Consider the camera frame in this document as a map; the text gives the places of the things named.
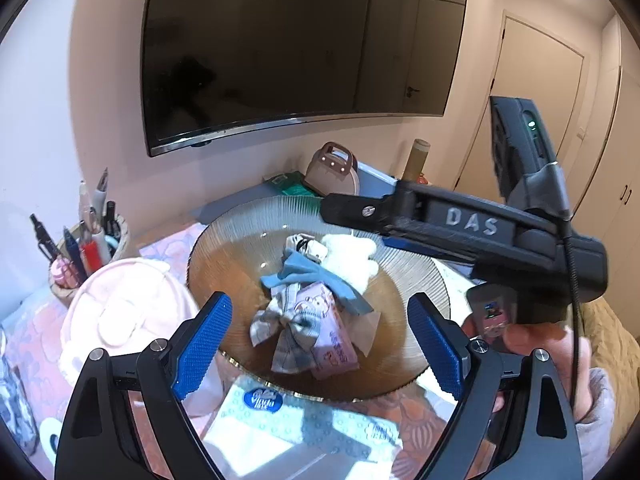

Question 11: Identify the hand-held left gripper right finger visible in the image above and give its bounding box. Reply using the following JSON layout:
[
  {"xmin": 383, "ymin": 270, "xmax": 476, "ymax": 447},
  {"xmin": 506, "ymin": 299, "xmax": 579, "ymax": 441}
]
[{"xmin": 407, "ymin": 292, "xmax": 583, "ymax": 480}]

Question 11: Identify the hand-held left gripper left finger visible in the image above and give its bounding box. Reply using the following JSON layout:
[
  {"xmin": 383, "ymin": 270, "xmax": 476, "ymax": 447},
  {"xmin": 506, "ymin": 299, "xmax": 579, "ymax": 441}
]
[{"xmin": 54, "ymin": 291, "xmax": 233, "ymax": 480}]

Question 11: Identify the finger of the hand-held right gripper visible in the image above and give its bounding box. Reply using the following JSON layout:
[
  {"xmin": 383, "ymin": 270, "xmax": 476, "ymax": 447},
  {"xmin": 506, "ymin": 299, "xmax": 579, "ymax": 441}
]
[{"xmin": 319, "ymin": 192, "xmax": 403, "ymax": 237}]

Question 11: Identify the white fluffy plush toy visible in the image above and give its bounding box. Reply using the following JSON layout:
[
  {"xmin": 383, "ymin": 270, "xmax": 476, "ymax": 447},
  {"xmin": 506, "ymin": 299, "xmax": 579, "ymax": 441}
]
[{"xmin": 320, "ymin": 232, "xmax": 381, "ymax": 293}]

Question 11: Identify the blue white labelled packet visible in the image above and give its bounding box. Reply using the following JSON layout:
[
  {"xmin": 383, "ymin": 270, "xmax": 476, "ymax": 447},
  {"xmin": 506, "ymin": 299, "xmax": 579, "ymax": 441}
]
[{"xmin": 285, "ymin": 232, "xmax": 327, "ymax": 263}]

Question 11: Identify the translucent plastic bag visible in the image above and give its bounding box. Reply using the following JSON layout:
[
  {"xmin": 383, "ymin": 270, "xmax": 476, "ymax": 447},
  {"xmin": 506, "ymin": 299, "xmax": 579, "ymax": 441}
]
[{"xmin": 340, "ymin": 305, "xmax": 383, "ymax": 358}]

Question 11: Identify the amber ribbed glass plate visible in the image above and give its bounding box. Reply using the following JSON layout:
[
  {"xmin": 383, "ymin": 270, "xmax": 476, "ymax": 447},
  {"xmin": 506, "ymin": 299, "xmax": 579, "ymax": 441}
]
[{"xmin": 186, "ymin": 195, "xmax": 451, "ymax": 401}]

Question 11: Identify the teal drawstring pouch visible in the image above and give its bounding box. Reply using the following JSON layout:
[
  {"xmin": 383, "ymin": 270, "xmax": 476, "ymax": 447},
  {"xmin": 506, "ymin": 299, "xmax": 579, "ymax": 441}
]
[{"xmin": 260, "ymin": 249, "xmax": 381, "ymax": 317}]

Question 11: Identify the patterned fabric bow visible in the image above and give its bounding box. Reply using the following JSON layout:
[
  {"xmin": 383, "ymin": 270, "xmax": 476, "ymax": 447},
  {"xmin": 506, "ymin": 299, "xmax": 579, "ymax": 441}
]
[{"xmin": 250, "ymin": 285, "xmax": 326, "ymax": 373}]

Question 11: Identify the purple tissue packet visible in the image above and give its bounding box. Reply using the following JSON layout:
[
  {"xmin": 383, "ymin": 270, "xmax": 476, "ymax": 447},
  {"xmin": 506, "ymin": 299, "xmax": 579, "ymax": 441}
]
[{"xmin": 295, "ymin": 280, "xmax": 360, "ymax": 381}]

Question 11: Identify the person's right forearm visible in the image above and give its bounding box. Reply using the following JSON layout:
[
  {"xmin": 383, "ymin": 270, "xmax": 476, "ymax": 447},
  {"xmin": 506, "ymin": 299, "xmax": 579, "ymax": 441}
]
[{"xmin": 575, "ymin": 367, "xmax": 617, "ymax": 480}]

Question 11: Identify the person's right hand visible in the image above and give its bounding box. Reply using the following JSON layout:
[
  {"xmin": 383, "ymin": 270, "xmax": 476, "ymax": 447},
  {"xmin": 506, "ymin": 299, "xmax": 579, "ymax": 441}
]
[{"xmin": 462, "ymin": 319, "xmax": 596, "ymax": 422}]

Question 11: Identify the blue storage box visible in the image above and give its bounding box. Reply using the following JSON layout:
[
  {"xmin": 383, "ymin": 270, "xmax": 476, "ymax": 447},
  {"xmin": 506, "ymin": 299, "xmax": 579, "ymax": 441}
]
[{"xmin": 356, "ymin": 161, "xmax": 401, "ymax": 197}]

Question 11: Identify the brown white handbag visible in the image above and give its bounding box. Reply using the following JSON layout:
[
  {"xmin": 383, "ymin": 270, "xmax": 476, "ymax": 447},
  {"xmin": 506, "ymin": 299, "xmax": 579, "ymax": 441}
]
[{"xmin": 304, "ymin": 142, "xmax": 361, "ymax": 196}]

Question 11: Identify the green book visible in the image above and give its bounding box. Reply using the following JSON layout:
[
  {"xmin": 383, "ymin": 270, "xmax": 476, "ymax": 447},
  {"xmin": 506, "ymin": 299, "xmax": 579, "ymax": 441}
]
[{"xmin": 264, "ymin": 171, "xmax": 321, "ymax": 200}]

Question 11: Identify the brown cardboard tube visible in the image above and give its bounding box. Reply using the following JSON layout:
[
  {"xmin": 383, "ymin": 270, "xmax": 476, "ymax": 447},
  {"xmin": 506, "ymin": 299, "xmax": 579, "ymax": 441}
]
[{"xmin": 400, "ymin": 139, "xmax": 431, "ymax": 181}]

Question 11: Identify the pink pencil case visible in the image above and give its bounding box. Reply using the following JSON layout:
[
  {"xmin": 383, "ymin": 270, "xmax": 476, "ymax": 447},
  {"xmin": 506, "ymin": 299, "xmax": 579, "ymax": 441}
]
[{"xmin": 60, "ymin": 257, "xmax": 221, "ymax": 416}]

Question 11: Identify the white blue tissue pack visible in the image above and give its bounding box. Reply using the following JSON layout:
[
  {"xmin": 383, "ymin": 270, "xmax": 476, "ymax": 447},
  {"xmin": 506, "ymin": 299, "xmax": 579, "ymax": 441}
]
[{"xmin": 204, "ymin": 374, "xmax": 403, "ymax": 463}]

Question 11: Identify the pen holder with pens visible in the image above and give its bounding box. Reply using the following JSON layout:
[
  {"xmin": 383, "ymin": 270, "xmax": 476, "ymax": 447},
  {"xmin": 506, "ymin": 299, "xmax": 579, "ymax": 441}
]
[{"xmin": 29, "ymin": 167, "xmax": 123, "ymax": 291}]

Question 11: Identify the yellow quilted bedding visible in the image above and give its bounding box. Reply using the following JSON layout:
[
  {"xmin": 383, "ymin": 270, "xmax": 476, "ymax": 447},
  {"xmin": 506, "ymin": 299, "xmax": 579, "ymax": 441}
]
[{"xmin": 575, "ymin": 297, "xmax": 640, "ymax": 480}]

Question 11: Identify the white wardrobe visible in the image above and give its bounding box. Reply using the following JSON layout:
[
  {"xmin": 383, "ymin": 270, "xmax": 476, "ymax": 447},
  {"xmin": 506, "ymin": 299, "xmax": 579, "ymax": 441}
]
[{"xmin": 575, "ymin": 15, "xmax": 640, "ymax": 241}]

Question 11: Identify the dark patterned cloth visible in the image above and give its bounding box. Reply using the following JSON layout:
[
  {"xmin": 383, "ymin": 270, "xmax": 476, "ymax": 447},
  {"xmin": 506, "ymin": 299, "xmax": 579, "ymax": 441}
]
[{"xmin": 0, "ymin": 327, "xmax": 40, "ymax": 456}]

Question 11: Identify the white door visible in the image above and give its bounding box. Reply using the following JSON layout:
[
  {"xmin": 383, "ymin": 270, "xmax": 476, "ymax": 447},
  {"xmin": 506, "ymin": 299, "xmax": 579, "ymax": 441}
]
[{"xmin": 452, "ymin": 10, "xmax": 586, "ymax": 196}]

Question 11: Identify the black cable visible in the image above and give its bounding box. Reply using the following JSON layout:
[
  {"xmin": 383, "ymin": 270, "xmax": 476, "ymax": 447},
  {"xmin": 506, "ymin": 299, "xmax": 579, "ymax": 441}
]
[{"xmin": 562, "ymin": 160, "xmax": 583, "ymax": 411}]

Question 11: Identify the black wall television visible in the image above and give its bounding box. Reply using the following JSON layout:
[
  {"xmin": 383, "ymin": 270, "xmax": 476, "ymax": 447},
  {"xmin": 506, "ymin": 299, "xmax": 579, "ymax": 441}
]
[{"xmin": 141, "ymin": 0, "xmax": 468, "ymax": 158}]

